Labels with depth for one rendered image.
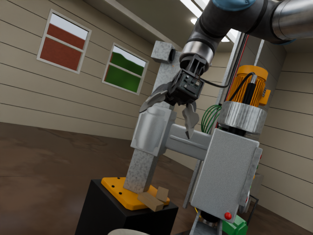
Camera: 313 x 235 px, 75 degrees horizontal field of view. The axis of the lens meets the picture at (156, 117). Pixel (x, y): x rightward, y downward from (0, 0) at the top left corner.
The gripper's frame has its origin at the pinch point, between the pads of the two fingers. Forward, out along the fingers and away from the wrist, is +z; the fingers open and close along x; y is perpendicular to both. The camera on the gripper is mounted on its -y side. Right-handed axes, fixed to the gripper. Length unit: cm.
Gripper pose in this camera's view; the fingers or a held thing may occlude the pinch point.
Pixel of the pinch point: (163, 127)
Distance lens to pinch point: 53.8
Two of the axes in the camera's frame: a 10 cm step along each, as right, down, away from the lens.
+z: -4.0, 8.6, -3.3
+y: 2.8, -2.3, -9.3
